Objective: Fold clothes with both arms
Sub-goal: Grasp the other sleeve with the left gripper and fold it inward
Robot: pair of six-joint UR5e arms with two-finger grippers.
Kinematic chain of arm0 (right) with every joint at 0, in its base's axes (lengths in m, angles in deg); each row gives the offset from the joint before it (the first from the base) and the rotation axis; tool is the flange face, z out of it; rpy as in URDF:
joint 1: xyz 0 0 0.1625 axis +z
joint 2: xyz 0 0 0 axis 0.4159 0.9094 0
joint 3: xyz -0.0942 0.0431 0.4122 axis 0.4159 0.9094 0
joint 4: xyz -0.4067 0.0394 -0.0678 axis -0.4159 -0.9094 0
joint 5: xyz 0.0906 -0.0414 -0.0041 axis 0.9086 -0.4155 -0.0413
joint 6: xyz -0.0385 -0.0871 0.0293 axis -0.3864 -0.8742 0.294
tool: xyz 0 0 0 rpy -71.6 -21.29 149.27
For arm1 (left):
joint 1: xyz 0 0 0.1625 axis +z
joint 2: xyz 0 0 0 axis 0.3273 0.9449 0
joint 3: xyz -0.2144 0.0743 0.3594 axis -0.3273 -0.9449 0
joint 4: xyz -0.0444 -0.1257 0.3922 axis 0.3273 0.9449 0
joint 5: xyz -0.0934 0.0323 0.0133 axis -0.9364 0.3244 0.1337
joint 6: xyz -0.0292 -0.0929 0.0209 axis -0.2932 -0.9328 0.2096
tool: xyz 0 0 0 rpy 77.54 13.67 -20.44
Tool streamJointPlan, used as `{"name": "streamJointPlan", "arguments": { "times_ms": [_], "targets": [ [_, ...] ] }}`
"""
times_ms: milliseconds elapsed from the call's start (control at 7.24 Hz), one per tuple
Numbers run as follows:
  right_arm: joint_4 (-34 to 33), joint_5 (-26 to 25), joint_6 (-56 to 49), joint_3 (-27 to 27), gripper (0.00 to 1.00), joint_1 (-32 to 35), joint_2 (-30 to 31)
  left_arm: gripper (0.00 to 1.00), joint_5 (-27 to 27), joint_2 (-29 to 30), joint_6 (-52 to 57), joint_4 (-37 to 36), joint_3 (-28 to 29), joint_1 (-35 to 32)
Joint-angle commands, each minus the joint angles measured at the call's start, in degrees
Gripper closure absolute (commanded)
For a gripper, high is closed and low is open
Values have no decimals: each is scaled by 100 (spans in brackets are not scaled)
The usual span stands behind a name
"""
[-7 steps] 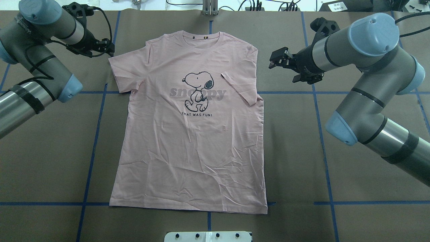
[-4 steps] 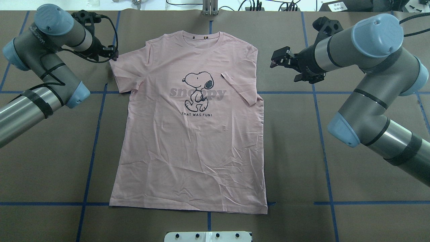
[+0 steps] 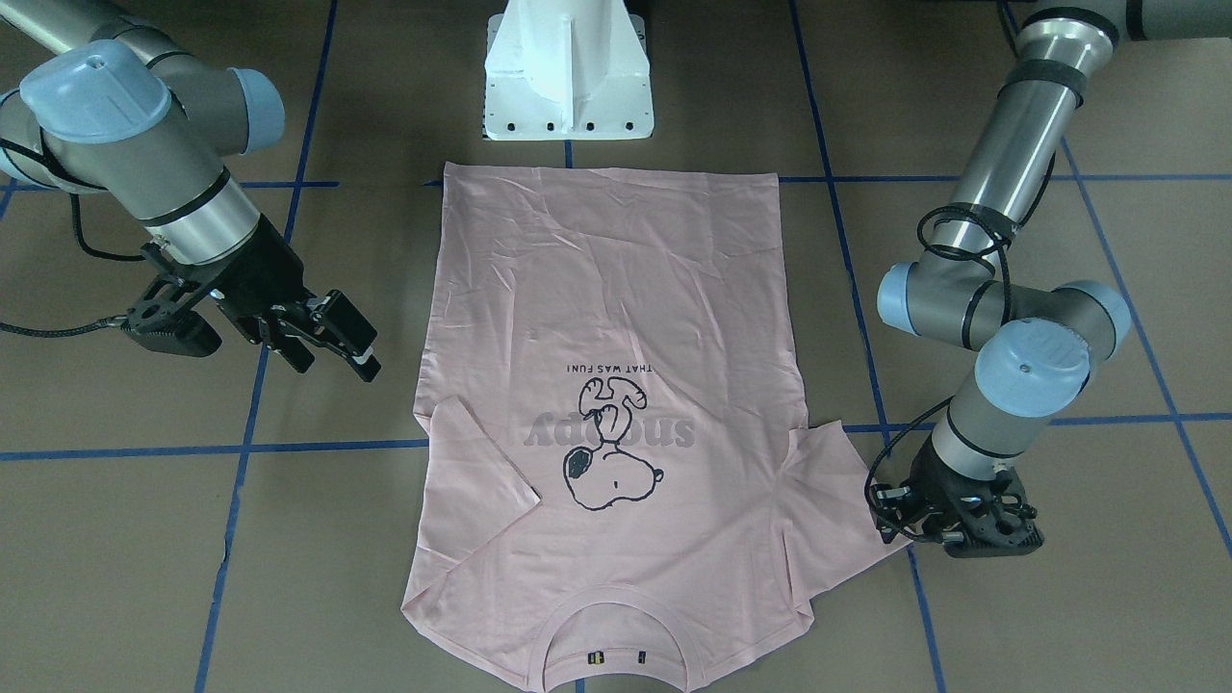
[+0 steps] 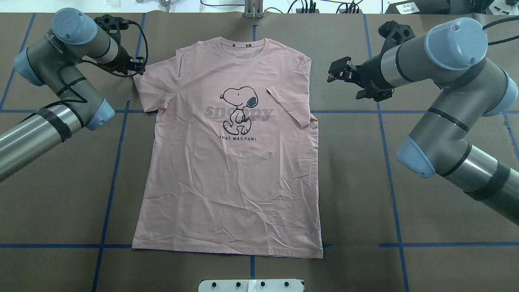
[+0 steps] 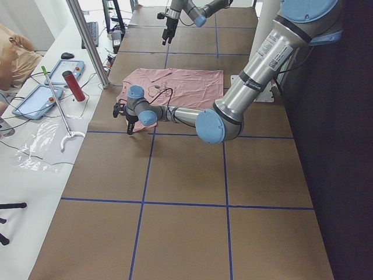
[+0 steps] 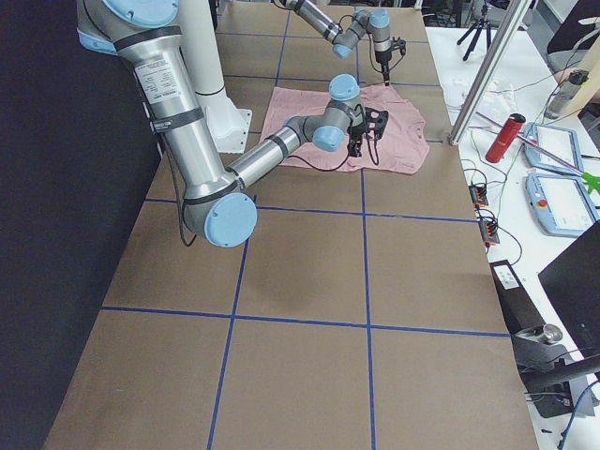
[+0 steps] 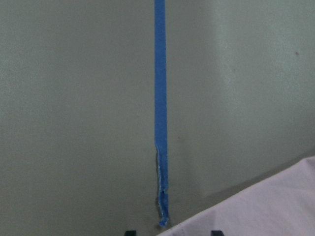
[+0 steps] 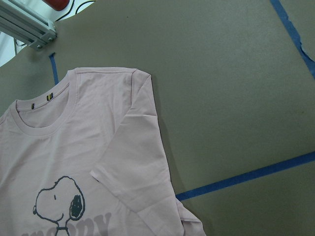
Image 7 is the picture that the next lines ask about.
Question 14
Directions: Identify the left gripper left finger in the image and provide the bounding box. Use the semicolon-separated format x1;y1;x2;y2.
124;230;136;236

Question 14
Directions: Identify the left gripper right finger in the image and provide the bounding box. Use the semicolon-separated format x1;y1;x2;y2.
211;230;223;236

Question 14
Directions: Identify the pink Snoopy t-shirt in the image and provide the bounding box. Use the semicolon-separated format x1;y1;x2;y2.
162;157;315;236

